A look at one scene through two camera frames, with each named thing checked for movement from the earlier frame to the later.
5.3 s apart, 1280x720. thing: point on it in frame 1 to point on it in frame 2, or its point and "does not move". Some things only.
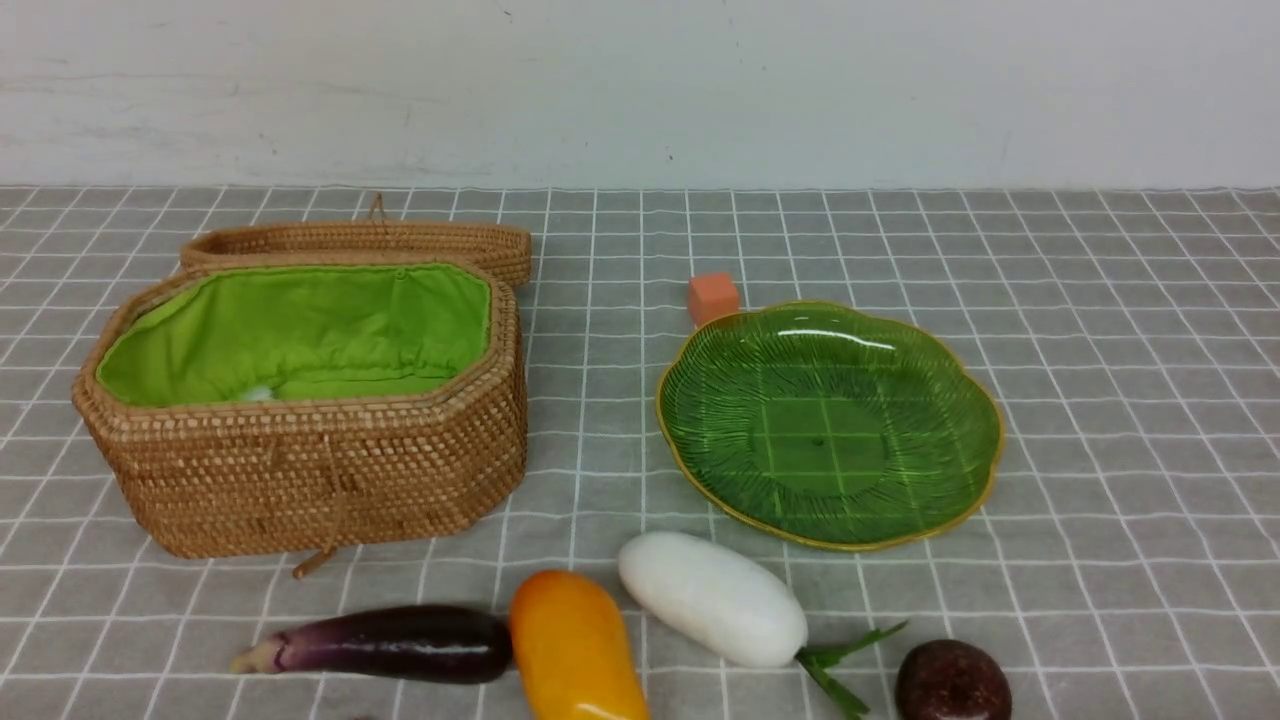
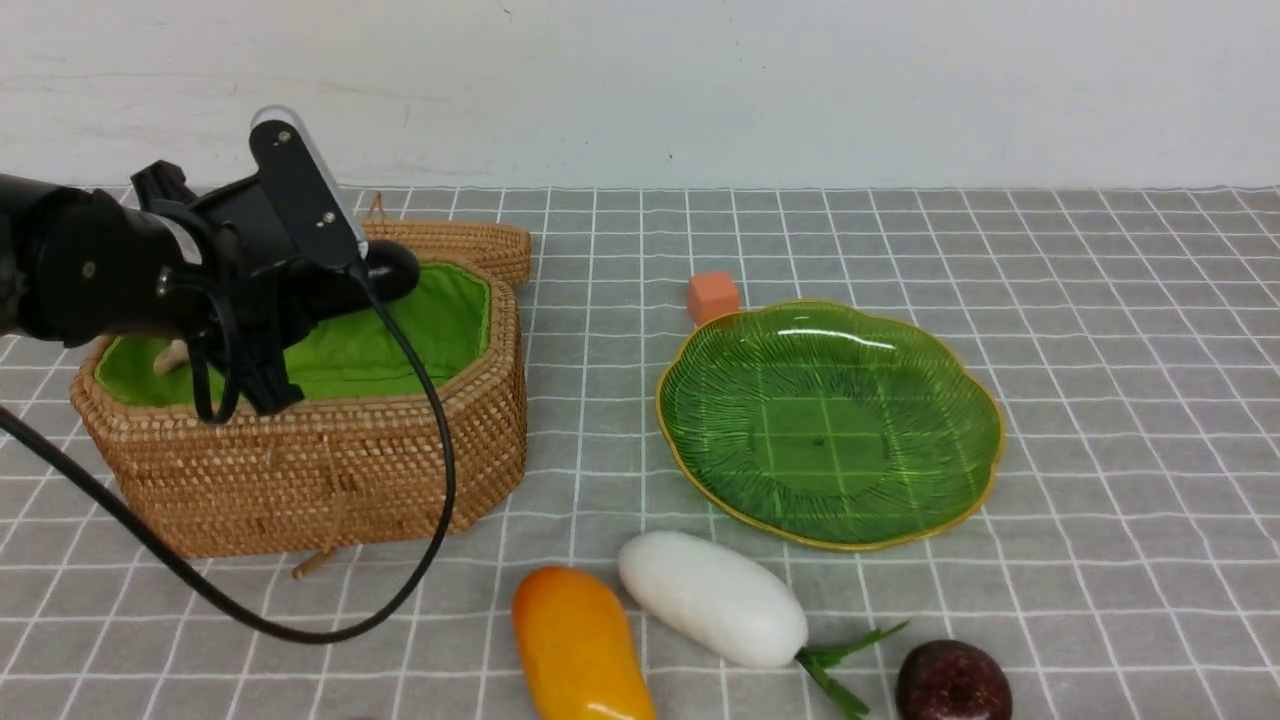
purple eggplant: [441, 644] to [332, 291]
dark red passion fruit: [951, 680] does not move
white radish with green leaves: [726, 602] does not move
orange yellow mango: [575, 654] does not move
